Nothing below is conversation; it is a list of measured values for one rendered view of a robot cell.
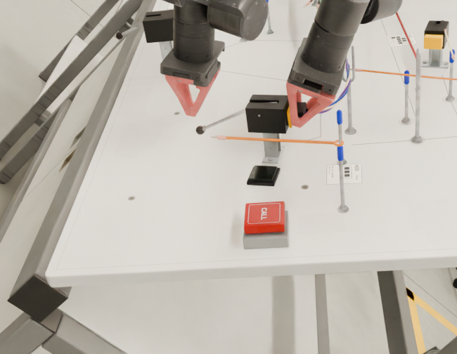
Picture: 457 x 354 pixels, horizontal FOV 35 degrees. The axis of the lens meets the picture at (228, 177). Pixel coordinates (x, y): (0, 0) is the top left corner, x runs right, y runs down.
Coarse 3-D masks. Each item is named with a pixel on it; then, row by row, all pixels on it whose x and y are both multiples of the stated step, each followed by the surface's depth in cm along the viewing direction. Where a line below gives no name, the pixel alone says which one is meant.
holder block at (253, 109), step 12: (252, 96) 105; (264, 96) 105; (276, 96) 104; (252, 108) 102; (264, 108) 102; (276, 108) 101; (252, 120) 103; (264, 120) 103; (276, 120) 102; (252, 132) 105; (264, 132) 104; (276, 132) 103
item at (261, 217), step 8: (248, 208) 92; (256, 208) 92; (264, 208) 92; (272, 208) 92; (280, 208) 91; (248, 216) 91; (256, 216) 91; (264, 216) 90; (272, 216) 90; (280, 216) 90; (248, 224) 90; (256, 224) 89; (264, 224) 89; (272, 224) 89; (280, 224) 89; (248, 232) 90; (256, 232) 90
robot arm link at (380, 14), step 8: (376, 0) 94; (384, 0) 94; (392, 0) 96; (400, 0) 97; (376, 8) 94; (384, 8) 95; (392, 8) 96; (368, 16) 95; (376, 16) 95; (384, 16) 97
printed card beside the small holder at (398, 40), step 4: (388, 36) 138; (392, 36) 137; (396, 36) 137; (400, 36) 137; (404, 36) 137; (408, 36) 137; (412, 36) 136; (388, 40) 136; (392, 40) 136; (396, 40) 136; (400, 40) 135; (404, 40) 135; (412, 40) 135; (392, 44) 134; (396, 44) 134; (400, 44) 134; (404, 44) 134; (408, 44) 134; (412, 44) 133
